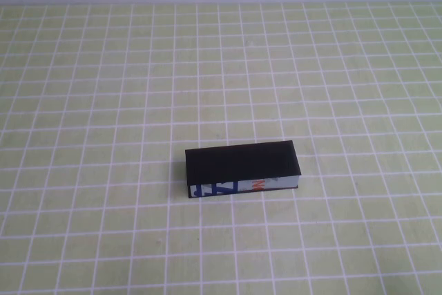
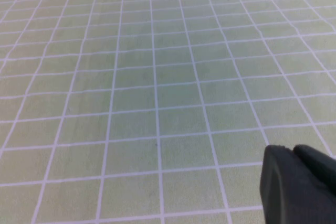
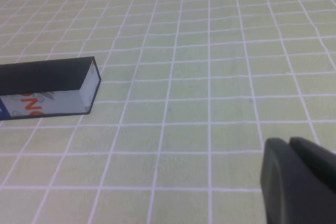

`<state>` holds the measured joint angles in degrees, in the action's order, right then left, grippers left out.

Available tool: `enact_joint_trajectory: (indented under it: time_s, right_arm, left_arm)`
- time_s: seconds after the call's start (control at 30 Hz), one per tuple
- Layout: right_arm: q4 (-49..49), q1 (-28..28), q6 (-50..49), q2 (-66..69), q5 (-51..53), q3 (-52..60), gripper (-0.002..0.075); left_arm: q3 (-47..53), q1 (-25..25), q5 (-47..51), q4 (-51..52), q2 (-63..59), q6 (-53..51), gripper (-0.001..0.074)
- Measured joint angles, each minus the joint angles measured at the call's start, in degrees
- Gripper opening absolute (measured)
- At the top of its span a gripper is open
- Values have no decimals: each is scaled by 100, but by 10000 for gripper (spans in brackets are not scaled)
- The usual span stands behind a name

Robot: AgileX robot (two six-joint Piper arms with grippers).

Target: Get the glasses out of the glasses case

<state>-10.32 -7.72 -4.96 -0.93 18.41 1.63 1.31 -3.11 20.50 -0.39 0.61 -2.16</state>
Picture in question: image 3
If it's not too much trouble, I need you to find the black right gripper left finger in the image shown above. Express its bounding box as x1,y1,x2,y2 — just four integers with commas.
259,137,336,224

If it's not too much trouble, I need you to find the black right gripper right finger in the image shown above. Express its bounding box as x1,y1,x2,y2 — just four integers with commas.
289,136,336,185

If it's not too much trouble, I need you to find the black printed glasses case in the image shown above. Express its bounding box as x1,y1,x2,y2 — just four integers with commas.
0,56,102,121

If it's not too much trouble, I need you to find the green white-grid tablecloth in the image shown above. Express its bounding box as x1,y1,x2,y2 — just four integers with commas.
0,0,336,224

